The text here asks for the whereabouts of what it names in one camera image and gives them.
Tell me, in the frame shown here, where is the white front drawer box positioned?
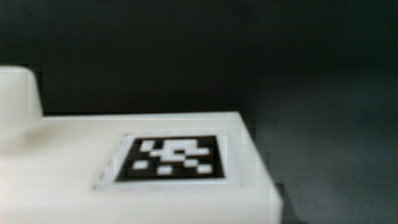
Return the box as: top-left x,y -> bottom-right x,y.
0,66 -> 282,224

